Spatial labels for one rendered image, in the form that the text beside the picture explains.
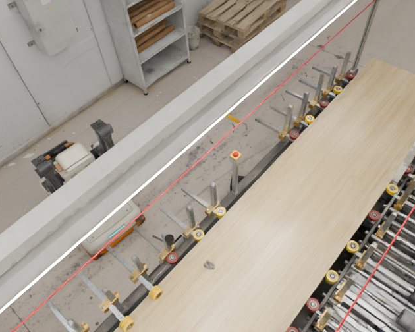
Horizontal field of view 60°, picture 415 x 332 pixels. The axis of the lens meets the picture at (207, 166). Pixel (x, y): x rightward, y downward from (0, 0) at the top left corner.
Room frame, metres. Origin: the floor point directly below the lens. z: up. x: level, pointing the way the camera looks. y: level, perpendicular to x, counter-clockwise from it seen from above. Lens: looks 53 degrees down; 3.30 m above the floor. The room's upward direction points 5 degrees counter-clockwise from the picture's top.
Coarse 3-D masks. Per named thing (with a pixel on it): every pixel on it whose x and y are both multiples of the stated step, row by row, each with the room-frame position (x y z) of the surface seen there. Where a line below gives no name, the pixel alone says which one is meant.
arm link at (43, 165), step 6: (42, 156) 1.45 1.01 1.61; (36, 162) 1.40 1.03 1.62; (42, 162) 1.40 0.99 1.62; (48, 162) 1.39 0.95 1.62; (42, 168) 1.35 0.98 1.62; (48, 168) 1.36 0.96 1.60; (42, 174) 1.34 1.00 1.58; (48, 180) 1.42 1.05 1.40; (60, 180) 1.49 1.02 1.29; (48, 186) 1.45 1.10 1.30
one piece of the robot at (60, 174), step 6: (90, 150) 1.82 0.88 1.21; (96, 156) 1.77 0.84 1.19; (54, 162) 1.71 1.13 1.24; (84, 162) 1.70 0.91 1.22; (90, 162) 1.72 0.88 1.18; (60, 168) 1.65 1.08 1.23; (78, 168) 1.66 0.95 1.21; (84, 168) 1.69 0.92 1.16; (60, 174) 1.61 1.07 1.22; (66, 174) 1.60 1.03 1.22; (72, 174) 1.62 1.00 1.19; (66, 180) 1.59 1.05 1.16
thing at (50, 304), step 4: (48, 300) 0.78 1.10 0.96; (48, 304) 0.76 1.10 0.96; (52, 304) 0.75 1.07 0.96; (52, 308) 0.73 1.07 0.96; (56, 308) 0.73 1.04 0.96; (56, 312) 0.70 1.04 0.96; (60, 312) 0.70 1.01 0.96; (60, 316) 0.67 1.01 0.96; (64, 316) 0.68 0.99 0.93; (60, 320) 0.65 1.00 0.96; (64, 320) 0.65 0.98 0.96; (64, 324) 0.63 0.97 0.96; (68, 328) 0.60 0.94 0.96
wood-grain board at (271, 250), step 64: (384, 64) 2.90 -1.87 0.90; (320, 128) 2.11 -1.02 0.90; (384, 128) 2.04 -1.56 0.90; (256, 192) 1.50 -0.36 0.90; (320, 192) 1.45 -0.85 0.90; (192, 256) 1.02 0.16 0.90; (256, 256) 0.98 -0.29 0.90; (320, 256) 0.94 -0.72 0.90; (192, 320) 0.60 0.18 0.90; (256, 320) 0.57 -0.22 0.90
